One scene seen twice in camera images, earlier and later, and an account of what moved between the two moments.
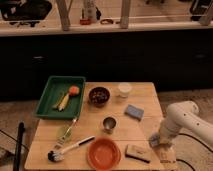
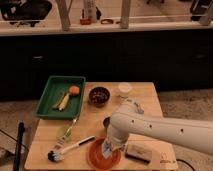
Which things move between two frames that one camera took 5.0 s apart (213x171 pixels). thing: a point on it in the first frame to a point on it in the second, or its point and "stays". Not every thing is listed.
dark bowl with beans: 99,96 stays
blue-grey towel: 154,139 to 106,146
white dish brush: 58,155 stays
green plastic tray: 56,89 stays
